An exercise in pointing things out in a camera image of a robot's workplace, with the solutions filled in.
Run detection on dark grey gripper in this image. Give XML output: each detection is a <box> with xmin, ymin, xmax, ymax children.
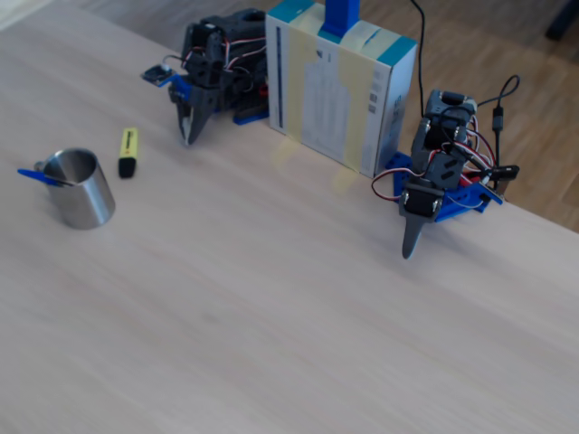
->
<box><xmin>174</xmin><ymin>46</ymin><xmax>228</xmax><ymax>147</ymax></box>
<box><xmin>397</xmin><ymin>175</ymin><xmax>448</xmax><ymax>261</ymax></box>

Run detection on clear ballpoint pen blue cap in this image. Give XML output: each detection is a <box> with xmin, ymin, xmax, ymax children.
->
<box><xmin>16</xmin><ymin>167</ymin><xmax>76</xmax><ymax>189</ymax></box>

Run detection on silver metal cup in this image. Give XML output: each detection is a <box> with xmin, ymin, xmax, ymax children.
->
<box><xmin>33</xmin><ymin>147</ymin><xmax>117</xmax><ymax>231</ymax></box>

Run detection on yellow highlighter black cap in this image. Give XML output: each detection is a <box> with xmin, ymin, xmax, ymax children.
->
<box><xmin>117</xmin><ymin>127</ymin><xmax>140</xmax><ymax>180</ymax></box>

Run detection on yellow masking tape strip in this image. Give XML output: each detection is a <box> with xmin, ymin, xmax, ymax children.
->
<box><xmin>270</xmin><ymin>11</ymin><xmax>323</xmax><ymax>172</ymax></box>
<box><xmin>328</xmin><ymin>42</ymin><xmax>364</xmax><ymax>196</ymax></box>

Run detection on black plug connector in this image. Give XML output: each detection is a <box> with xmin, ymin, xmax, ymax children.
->
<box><xmin>484</xmin><ymin>165</ymin><xmax>520</xmax><ymax>183</ymax></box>

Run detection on white and teal cardboard box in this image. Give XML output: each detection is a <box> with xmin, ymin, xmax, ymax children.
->
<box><xmin>265</xmin><ymin>0</ymin><xmax>418</xmax><ymax>180</ymax></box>

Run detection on short pale masking tape strip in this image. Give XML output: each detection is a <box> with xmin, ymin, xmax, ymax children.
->
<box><xmin>346</xmin><ymin>20</ymin><xmax>382</xmax><ymax>59</ymax></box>

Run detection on dark furniture piece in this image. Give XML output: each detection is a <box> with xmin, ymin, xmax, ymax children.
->
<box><xmin>545</xmin><ymin>0</ymin><xmax>579</xmax><ymax>42</ymax></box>

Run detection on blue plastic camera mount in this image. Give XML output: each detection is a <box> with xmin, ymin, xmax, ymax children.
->
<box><xmin>166</xmin><ymin>73</ymin><xmax>195</xmax><ymax>103</ymax></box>

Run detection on thin black camera cable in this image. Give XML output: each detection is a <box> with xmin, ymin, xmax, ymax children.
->
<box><xmin>161</xmin><ymin>53</ymin><xmax>191</xmax><ymax>71</ymax></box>

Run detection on red white servo wire loop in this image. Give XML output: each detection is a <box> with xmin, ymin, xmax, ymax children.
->
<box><xmin>371</xmin><ymin>167</ymin><xmax>426</xmax><ymax>203</ymax></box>

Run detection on red white black servo wires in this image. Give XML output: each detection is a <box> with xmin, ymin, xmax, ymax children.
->
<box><xmin>183</xmin><ymin>35</ymin><xmax>268</xmax><ymax>76</ymax></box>

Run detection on red black wire bundle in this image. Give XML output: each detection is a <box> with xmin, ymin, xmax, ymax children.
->
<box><xmin>445</xmin><ymin>115</ymin><xmax>498</xmax><ymax>182</ymax></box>

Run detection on black cable with inline adapter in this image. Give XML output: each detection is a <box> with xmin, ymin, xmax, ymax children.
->
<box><xmin>474</xmin><ymin>74</ymin><xmax>521</xmax><ymax>166</ymax></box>

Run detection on blue plastic post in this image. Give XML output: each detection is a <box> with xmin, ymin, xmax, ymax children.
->
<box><xmin>318</xmin><ymin>0</ymin><xmax>362</xmax><ymax>45</ymax></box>

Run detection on long black cable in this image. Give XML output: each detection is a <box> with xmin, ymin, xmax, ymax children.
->
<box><xmin>409</xmin><ymin>0</ymin><xmax>427</xmax><ymax>119</ymax></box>

